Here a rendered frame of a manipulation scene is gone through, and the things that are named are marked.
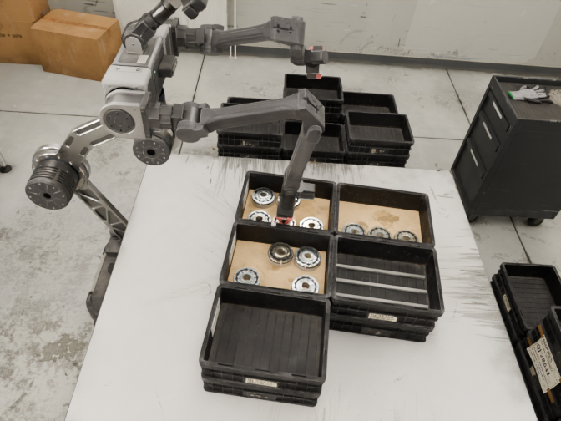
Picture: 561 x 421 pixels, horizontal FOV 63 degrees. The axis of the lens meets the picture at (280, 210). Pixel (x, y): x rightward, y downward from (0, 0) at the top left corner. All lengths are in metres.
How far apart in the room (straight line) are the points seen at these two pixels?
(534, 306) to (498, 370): 0.89
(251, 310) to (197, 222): 0.60
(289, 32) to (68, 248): 2.03
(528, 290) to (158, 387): 2.00
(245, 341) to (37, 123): 2.93
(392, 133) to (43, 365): 2.42
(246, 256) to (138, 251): 0.50
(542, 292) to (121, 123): 2.31
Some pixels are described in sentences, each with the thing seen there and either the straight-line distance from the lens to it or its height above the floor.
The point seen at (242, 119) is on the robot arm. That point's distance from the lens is 1.39.
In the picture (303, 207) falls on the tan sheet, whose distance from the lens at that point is 2.04.
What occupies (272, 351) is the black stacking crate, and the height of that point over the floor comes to 0.83.
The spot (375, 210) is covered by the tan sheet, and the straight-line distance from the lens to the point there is 2.09.
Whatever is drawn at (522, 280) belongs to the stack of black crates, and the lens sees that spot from 2.90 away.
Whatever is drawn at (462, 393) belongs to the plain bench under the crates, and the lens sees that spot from 1.88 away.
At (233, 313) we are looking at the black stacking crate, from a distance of 1.71.
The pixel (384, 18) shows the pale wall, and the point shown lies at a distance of 4.70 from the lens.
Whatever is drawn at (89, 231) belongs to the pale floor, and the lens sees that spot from 3.16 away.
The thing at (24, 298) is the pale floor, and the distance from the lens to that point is 2.97.
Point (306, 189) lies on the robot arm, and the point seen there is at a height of 1.08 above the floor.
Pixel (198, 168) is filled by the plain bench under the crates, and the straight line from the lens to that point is 2.40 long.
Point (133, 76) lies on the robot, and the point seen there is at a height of 1.53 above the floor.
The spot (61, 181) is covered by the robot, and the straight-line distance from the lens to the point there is 2.10.
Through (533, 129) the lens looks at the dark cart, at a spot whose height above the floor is 0.84.
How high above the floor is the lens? 2.30
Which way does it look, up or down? 47 degrees down
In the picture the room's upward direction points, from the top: 6 degrees clockwise
